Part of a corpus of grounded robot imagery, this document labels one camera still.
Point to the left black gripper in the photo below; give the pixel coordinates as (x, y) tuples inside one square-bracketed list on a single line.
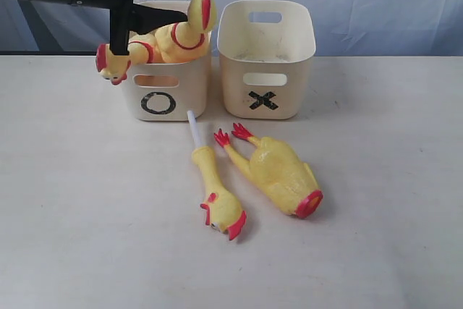
[(141, 20)]

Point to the whole yellow rubber chicken top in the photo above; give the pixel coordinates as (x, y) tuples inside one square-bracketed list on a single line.
[(141, 50)]

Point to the whole yellow rubber chicken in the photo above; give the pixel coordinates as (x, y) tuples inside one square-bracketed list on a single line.
[(189, 40), (141, 50)]

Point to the broken chicken head with tube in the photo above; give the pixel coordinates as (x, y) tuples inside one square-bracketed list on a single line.
[(223, 210)]

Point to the cream bin marked O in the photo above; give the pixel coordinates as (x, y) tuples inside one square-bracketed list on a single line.
[(164, 92)]

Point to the cream bin marked X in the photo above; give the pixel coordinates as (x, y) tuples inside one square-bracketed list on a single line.
[(265, 51)]

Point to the white backdrop curtain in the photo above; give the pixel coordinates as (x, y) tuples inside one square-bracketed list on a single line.
[(342, 27)]

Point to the headless yellow chicken body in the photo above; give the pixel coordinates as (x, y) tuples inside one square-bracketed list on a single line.
[(276, 170)]

